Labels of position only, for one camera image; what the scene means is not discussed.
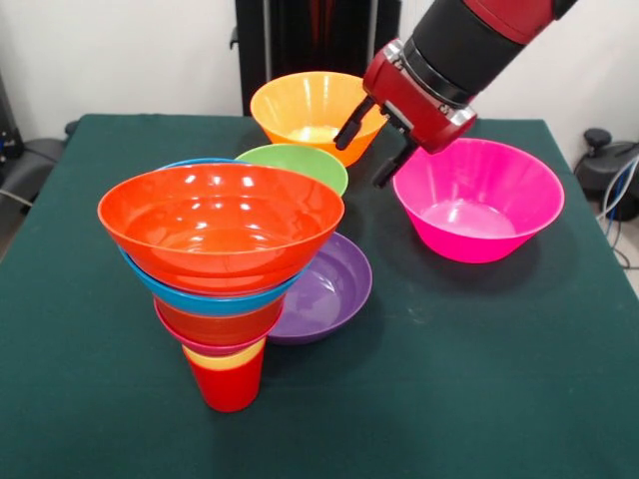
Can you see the green bowl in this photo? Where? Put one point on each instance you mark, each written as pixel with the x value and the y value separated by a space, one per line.
pixel 305 165

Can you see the large light orange bowl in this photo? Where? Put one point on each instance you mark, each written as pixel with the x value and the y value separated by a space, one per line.
pixel 305 110

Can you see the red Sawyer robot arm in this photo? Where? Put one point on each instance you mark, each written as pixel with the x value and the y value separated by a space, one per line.
pixel 479 40

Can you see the black chair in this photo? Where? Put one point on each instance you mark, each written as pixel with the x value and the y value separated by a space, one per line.
pixel 35 160

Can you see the large magenta bowl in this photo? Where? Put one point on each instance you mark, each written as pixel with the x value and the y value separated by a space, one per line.
pixel 479 200

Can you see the stack of yellow cups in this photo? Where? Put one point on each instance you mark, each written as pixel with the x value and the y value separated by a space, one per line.
pixel 225 361

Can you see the small crimson bowl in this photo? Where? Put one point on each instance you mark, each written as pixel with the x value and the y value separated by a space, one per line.
pixel 215 349

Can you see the red cup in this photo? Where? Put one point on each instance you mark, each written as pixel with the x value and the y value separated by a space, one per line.
pixel 228 389

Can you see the large red-orange bowl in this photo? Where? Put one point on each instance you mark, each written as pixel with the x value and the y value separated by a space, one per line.
pixel 220 225

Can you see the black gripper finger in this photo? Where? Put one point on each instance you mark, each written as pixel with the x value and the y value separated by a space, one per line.
pixel 354 125
pixel 394 162

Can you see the blue bowl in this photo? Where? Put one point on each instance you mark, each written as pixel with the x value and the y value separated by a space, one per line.
pixel 215 299

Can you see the dark green table cloth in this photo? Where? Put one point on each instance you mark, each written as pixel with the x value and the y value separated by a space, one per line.
pixel 439 329

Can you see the purple bowl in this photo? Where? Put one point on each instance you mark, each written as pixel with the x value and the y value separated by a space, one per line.
pixel 329 289

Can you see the small orange bowl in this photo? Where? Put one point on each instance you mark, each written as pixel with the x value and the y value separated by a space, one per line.
pixel 220 324

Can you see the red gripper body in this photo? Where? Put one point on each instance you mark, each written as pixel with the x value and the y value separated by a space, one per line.
pixel 409 105

